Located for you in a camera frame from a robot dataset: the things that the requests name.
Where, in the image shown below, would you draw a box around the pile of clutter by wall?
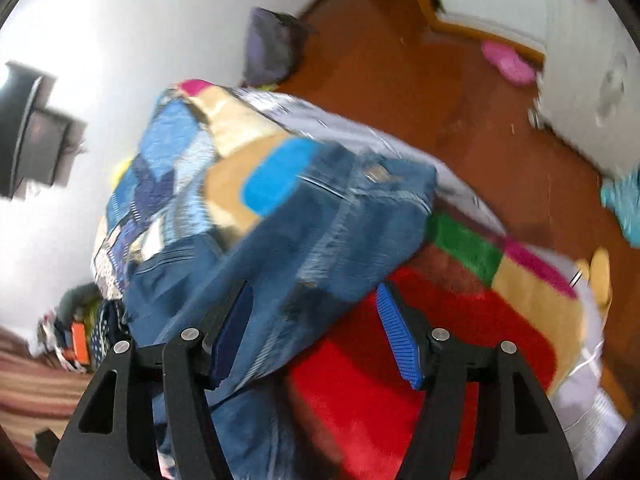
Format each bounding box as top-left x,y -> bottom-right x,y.
28,283 -> 131,373

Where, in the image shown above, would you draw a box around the teal cloth on floor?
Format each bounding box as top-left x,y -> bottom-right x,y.
600,168 -> 640,249

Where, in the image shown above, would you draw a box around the blue denim jeans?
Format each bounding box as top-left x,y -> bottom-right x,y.
124,138 -> 437,479

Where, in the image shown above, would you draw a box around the pink slipper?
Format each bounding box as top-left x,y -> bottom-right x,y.
480,41 -> 537,86

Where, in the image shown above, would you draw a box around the white door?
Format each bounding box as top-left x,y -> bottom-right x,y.
537,0 -> 639,177

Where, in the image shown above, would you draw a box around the colourful fleece blanket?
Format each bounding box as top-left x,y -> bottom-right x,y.
176,79 -> 620,477

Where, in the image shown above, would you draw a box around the blue patchwork quilt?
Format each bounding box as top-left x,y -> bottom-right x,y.
90,91 -> 218,300

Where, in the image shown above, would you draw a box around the wooden door frame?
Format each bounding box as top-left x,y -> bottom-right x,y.
344,0 -> 547,64

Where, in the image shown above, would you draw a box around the purple grey backpack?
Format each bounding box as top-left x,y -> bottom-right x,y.
243,6 -> 309,87

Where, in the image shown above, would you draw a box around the grey box under television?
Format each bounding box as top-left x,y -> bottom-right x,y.
17,108 -> 87,188

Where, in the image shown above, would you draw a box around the striped pink curtain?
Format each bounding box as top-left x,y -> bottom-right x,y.
0,324 -> 94,478

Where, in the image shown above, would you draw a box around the wall-mounted black television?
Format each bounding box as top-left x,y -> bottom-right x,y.
0,62 -> 46,198

